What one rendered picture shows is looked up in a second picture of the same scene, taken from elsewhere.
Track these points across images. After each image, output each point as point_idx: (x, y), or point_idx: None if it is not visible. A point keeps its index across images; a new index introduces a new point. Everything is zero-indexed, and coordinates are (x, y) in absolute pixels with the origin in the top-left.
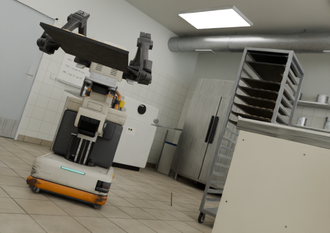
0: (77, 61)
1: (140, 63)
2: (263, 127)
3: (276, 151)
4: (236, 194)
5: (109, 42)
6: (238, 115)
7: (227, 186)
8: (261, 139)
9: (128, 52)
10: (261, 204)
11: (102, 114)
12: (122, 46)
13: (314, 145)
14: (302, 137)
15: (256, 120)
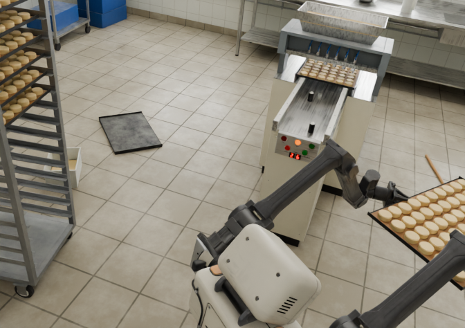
0: None
1: (395, 183)
2: (333, 128)
3: (333, 135)
4: (320, 180)
5: (291, 261)
6: (329, 135)
7: (319, 183)
8: (332, 137)
9: (459, 177)
10: None
11: None
12: (263, 230)
13: (340, 115)
14: (338, 115)
15: (333, 127)
